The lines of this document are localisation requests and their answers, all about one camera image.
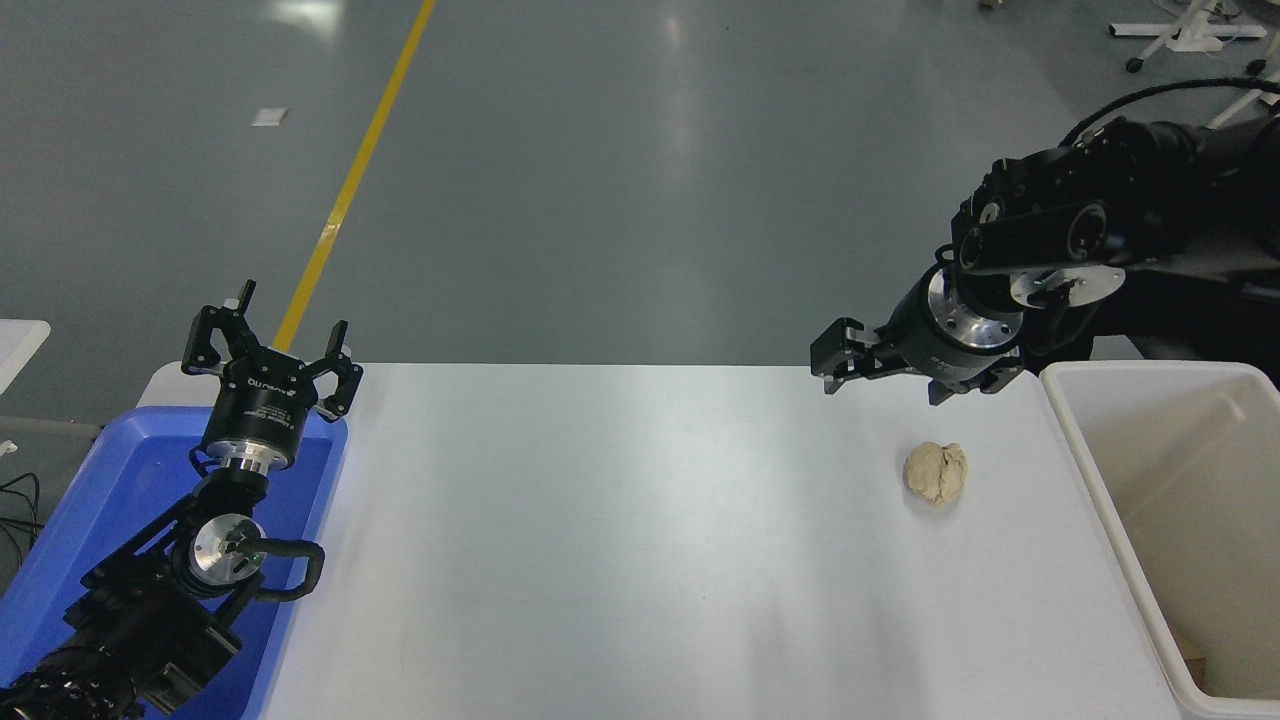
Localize white chair leg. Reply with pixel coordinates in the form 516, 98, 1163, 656
1205, 76, 1280, 129

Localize blue plastic tray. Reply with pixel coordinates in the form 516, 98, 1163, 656
0, 405, 349, 720

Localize thin black cables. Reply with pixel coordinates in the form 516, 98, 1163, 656
0, 472, 43, 563

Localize large pale plastic bin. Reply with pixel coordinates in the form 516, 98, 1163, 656
1040, 362, 1280, 720

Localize white side table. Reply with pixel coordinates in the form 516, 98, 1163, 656
0, 318, 53, 396

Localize tan paper ball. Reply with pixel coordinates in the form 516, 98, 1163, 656
903, 441, 969, 508

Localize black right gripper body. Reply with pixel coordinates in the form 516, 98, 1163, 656
879, 277, 1014, 387

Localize white wheeled stand base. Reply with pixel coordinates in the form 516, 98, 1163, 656
1110, 0, 1271, 74

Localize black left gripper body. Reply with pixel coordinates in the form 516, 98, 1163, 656
203, 352, 321, 454

